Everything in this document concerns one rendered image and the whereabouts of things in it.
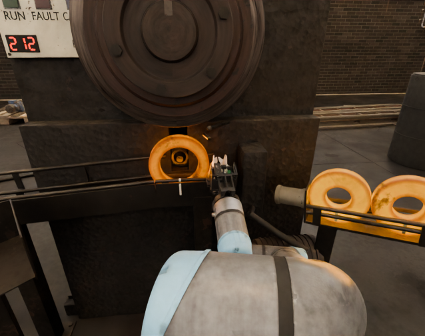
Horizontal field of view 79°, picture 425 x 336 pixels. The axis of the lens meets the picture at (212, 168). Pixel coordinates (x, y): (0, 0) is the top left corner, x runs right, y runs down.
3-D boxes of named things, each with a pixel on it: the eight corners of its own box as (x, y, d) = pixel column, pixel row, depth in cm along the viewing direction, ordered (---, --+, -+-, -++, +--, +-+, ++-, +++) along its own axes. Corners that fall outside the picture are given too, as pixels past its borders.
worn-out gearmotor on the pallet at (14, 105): (19, 109, 451) (15, 97, 442) (34, 109, 453) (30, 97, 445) (4, 115, 415) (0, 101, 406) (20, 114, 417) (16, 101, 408)
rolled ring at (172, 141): (208, 136, 77) (207, 133, 80) (145, 139, 75) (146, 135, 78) (209, 190, 85) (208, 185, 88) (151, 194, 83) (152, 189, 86)
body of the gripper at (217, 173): (235, 160, 74) (243, 191, 65) (232, 181, 80) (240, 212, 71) (208, 161, 73) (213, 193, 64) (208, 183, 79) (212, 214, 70)
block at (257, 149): (234, 201, 97) (236, 141, 87) (255, 201, 98) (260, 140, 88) (240, 218, 88) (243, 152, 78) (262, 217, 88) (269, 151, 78)
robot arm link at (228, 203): (242, 226, 68) (211, 228, 67) (239, 212, 71) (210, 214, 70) (246, 208, 63) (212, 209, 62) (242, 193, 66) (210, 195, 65)
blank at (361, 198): (311, 165, 75) (309, 169, 72) (374, 171, 67) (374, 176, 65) (309, 211, 80) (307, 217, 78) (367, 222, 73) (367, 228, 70)
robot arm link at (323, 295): (422, 274, 23) (302, 239, 70) (293, 264, 24) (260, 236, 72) (437, 429, 20) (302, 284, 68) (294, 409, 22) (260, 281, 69)
